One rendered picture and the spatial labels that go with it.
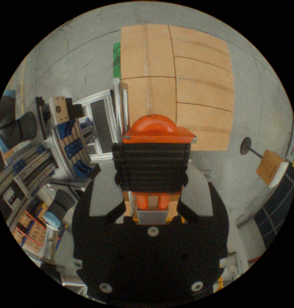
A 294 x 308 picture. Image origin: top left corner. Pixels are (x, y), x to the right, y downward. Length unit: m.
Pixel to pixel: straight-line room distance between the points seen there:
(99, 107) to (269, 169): 2.40
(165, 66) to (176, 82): 0.16
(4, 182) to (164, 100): 1.15
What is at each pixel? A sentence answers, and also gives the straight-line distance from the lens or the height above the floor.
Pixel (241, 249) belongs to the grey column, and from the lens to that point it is 1.54.
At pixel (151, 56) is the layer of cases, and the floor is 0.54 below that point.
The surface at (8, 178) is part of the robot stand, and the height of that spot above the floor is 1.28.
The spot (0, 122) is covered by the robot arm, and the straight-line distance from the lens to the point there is 0.53.
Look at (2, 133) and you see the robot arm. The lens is 0.54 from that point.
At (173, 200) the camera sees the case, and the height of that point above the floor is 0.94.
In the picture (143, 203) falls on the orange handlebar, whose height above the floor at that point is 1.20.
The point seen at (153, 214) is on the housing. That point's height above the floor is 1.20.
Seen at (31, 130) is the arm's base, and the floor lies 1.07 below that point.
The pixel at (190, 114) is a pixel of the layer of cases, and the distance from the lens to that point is 0.82.
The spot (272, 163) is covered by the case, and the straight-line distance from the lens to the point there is 1.79.
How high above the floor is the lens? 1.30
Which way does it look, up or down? 62 degrees down
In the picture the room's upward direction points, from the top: 174 degrees counter-clockwise
